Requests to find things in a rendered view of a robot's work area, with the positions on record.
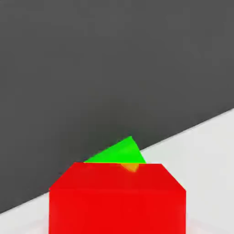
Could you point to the small red cube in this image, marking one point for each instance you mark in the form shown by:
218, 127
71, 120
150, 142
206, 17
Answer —
117, 201

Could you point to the small green cube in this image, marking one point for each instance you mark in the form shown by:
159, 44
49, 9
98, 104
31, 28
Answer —
122, 152

